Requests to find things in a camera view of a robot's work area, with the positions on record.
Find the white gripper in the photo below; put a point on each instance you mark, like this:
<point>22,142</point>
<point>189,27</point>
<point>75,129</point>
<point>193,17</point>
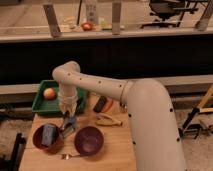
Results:
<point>68,104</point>

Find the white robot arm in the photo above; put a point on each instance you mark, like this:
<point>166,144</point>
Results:
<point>153,125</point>

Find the small metal cup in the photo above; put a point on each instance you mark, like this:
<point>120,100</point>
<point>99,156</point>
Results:
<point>123,108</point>

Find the blue sponge block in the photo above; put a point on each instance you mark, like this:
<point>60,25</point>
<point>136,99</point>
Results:
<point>48,134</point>

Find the purple bowl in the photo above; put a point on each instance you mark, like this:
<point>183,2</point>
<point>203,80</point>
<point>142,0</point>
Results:
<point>88,141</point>

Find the green plastic tray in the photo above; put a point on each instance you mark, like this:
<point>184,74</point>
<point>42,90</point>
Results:
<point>45,107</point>

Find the metal fork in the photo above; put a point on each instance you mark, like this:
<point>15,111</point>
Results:
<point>69,156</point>

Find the dark red bowl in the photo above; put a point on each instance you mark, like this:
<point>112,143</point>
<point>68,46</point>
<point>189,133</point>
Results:
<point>37,139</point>

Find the red yellow apple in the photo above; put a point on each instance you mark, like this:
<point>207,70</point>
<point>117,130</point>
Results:
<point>49,94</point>

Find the black orange eraser block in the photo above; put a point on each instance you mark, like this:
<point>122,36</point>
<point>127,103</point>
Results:
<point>103,104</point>

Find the red apple on shelf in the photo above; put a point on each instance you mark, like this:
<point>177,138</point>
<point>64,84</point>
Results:
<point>87,26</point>

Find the yellow black tool stand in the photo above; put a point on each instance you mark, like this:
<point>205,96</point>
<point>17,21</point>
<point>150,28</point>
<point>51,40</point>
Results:
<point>187,126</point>

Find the black office chair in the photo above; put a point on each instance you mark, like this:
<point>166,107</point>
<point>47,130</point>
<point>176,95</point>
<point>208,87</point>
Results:
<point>165,9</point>

